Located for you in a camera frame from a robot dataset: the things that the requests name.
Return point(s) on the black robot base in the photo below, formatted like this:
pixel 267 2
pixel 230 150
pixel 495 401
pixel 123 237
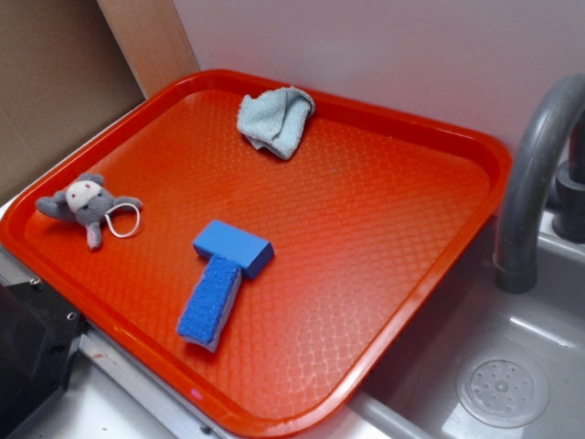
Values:
pixel 40 335

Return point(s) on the light blue cloth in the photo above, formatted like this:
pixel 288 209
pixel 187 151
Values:
pixel 275 120

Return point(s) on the red plastic tray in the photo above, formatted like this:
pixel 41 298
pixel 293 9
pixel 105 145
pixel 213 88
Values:
pixel 366 218

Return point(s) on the blue rectangular block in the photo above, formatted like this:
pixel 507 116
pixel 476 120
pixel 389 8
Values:
pixel 250 252

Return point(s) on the blue scrubbing sponge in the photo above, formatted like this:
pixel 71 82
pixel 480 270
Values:
pixel 208 309

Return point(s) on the grey plush toy animal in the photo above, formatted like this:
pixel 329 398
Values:
pixel 88 203

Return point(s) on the grey plastic sink basin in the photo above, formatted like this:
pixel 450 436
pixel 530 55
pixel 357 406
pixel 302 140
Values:
pixel 411 393

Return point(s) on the grey sink faucet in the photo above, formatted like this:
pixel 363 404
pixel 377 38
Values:
pixel 543 148

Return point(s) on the grey sink drain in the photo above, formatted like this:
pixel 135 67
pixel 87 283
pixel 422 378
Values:
pixel 502 388

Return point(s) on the brown cardboard panel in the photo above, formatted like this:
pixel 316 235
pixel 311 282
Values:
pixel 70 68

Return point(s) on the dark grey faucet handle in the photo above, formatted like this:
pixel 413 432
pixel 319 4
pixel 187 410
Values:
pixel 568 223

